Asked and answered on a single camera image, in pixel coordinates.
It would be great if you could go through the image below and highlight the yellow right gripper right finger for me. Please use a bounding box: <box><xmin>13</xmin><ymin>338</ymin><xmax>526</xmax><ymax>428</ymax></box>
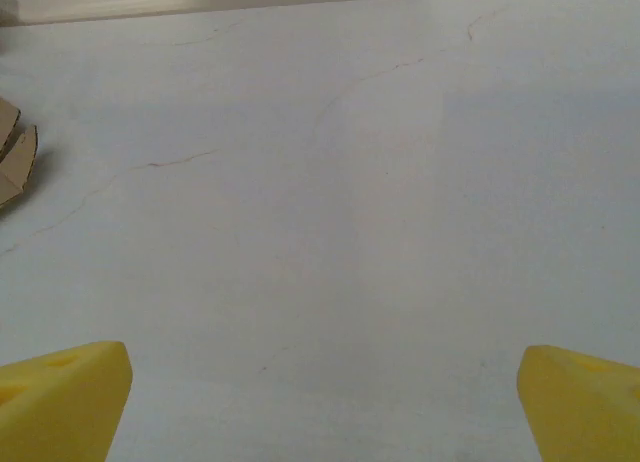
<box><xmin>516</xmin><ymin>344</ymin><xmax>640</xmax><ymax>462</ymax></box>

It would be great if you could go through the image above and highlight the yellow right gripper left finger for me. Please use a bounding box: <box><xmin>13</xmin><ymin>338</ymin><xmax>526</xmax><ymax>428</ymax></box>
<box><xmin>0</xmin><ymin>340</ymin><xmax>134</xmax><ymax>462</ymax></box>

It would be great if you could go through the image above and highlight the brown cardboard box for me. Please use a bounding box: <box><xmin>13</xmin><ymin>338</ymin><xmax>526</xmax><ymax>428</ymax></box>
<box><xmin>0</xmin><ymin>95</ymin><xmax>40</xmax><ymax>214</ymax></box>

